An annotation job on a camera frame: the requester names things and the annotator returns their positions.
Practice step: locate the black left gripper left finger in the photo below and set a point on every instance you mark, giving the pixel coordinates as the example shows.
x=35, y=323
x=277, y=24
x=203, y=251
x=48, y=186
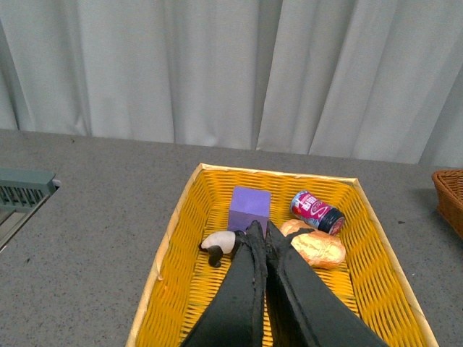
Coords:
x=235, y=315

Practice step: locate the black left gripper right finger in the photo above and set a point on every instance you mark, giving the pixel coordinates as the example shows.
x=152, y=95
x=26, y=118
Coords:
x=302, y=309

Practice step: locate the yellow woven basket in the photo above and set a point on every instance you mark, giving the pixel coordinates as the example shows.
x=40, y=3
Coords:
x=181, y=283

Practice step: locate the brown wicker basket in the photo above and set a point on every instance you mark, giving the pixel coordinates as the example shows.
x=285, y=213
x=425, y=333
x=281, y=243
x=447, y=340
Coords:
x=448, y=184

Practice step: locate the golden toy bread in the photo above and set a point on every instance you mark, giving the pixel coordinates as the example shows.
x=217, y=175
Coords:
x=320, y=249

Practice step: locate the toy panda figure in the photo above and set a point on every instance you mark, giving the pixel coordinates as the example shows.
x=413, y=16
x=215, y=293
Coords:
x=219, y=243

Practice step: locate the pink drink can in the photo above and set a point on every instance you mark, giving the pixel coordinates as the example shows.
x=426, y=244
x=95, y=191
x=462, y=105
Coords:
x=317, y=213

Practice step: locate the purple foam cube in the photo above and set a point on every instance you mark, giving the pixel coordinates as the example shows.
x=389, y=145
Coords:
x=247, y=205

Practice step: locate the grey curtain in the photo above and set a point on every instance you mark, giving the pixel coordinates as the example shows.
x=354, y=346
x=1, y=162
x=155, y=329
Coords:
x=377, y=80

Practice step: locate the grey green crate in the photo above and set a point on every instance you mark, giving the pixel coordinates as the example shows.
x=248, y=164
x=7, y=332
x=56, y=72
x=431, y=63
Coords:
x=23, y=193

